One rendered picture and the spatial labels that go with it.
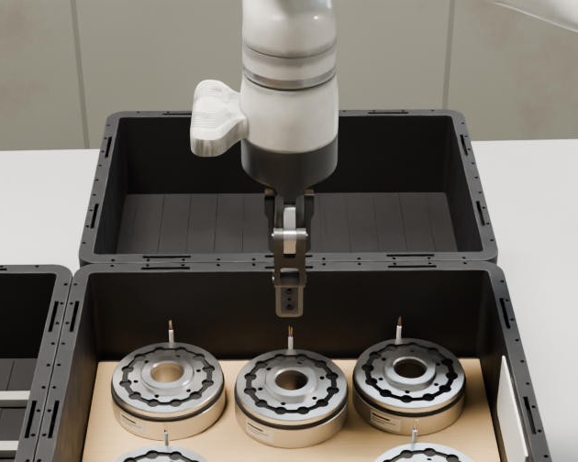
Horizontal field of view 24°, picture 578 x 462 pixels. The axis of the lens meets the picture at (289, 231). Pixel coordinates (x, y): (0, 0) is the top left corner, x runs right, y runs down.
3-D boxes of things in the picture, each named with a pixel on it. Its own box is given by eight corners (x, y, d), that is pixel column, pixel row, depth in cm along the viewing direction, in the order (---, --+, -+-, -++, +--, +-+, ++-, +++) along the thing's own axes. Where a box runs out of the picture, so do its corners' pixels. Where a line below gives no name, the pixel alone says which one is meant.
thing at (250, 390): (344, 353, 126) (344, 347, 125) (349, 425, 117) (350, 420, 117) (237, 354, 125) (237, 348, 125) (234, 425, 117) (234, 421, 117)
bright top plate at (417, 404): (451, 339, 127) (451, 334, 127) (475, 408, 119) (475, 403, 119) (347, 346, 126) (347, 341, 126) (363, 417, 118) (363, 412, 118)
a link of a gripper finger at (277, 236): (272, 225, 101) (272, 271, 105) (272, 244, 100) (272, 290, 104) (307, 225, 101) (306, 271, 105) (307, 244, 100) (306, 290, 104)
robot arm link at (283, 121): (194, 101, 107) (192, 30, 103) (336, 101, 107) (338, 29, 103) (188, 159, 99) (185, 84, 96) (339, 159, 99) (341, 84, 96)
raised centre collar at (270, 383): (317, 367, 123) (317, 361, 123) (319, 401, 119) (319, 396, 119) (264, 367, 123) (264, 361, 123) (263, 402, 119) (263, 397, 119)
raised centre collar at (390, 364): (430, 354, 125) (430, 348, 124) (441, 388, 121) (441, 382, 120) (378, 357, 124) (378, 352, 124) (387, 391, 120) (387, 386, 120)
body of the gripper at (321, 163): (339, 148, 99) (338, 253, 104) (336, 94, 106) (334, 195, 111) (238, 148, 99) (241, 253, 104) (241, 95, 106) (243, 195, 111)
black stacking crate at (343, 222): (454, 199, 157) (461, 114, 151) (489, 358, 132) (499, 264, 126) (116, 202, 156) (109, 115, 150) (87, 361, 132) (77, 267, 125)
